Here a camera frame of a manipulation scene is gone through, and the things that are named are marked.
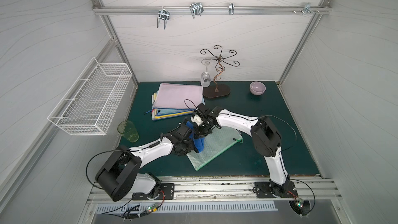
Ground blue microfibre cloth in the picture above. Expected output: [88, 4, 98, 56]
[186, 121, 205, 153]

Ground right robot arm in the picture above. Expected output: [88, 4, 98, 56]
[190, 103, 290, 198]

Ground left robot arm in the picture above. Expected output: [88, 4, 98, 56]
[89, 119, 199, 202]

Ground pink mesh document bag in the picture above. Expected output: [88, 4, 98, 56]
[153, 83, 203, 109]

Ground metal scroll glass rack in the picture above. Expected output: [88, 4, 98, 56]
[200, 45, 240, 99]

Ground wine glass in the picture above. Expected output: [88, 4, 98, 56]
[201, 59, 211, 88]

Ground green plastic cup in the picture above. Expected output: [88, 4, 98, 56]
[117, 120, 139, 143]

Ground pink ceramic bowl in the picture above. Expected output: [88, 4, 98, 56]
[249, 82, 266, 96]

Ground white vent strip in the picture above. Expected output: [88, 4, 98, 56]
[96, 201, 278, 215]

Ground metal hook clip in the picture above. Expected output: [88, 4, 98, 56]
[229, 3, 235, 16]
[157, 9, 170, 30]
[292, 3, 320, 16]
[189, 2, 204, 19]

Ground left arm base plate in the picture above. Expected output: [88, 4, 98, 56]
[132, 183, 175, 201]

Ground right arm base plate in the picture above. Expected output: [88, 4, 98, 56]
[252, 180, 299, 199]

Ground white wire basket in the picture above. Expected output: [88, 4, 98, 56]
[47, 58, 132, 136]

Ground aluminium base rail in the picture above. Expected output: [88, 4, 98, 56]
[86, 176, 343, 204]

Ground aluminium cross rail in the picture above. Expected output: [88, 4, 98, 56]
[93, 5, 332, 16]

